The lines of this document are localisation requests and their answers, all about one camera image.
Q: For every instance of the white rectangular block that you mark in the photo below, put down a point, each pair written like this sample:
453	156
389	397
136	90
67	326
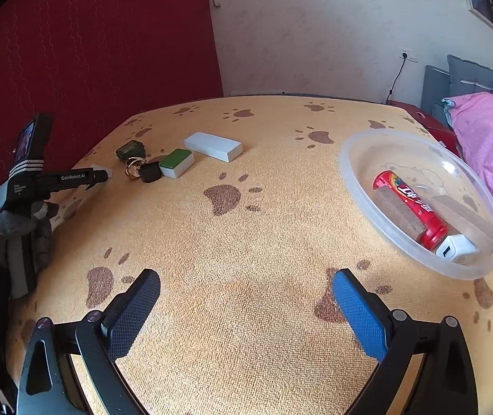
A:
209	142

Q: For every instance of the red quilted fabric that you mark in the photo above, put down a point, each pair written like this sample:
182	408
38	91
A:
99	52

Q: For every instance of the light blue cloth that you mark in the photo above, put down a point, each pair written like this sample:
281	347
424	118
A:
447	104

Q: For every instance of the grey padded headboard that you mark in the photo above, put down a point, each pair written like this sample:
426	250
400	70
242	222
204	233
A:
475	73

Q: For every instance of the dark wooden block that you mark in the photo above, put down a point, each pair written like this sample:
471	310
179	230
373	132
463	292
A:
397	214

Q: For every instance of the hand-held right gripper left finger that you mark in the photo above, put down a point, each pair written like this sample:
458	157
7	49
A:
131	315

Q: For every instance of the pink blanket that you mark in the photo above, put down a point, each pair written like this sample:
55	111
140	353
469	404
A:
488	138

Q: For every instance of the red box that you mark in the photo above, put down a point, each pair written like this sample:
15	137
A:
428	119

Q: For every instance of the white power adapter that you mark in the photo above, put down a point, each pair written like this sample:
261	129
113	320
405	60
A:
458	246

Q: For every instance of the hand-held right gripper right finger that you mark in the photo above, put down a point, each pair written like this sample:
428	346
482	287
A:
358	315

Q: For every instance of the orange paw-print blanket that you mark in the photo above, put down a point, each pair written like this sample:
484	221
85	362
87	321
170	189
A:
250	246

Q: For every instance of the red can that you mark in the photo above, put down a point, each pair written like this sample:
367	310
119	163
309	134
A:
428	220

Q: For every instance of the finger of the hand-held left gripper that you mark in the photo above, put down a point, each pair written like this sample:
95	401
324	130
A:
90	184
104	175

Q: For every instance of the clear plastic bowl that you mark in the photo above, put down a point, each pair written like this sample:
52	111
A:
358	173

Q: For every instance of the white wall socket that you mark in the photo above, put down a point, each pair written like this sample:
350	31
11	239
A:
408	55

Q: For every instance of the person's left hand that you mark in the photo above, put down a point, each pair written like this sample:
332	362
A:
0	233

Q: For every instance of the green mahjong tile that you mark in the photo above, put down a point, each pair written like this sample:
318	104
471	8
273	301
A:
177	159

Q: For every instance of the keys with black fob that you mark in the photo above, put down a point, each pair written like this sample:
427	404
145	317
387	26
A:
129	150

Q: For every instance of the light wooden block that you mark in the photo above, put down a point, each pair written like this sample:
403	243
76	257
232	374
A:
462	220

